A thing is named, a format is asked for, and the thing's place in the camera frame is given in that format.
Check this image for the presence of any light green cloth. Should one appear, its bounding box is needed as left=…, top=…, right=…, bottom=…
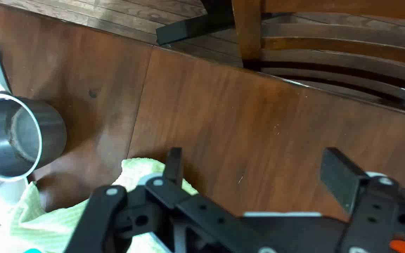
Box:
left=8, top=156, right=200, bottom=253

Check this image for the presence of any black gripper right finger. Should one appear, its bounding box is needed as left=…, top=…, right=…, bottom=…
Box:
left=321, top=147, right=369, bottom=213

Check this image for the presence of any dark wooden chair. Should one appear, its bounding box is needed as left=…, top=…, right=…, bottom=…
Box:
left=157, top=0, right=405, bottom=111

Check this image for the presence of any silver metal pot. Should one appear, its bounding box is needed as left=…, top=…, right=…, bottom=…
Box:
left=0, top=94, right=68, bottom=181

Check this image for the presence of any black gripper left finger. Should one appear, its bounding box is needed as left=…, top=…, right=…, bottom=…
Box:
left=164, top=147, right=183, bottom=185

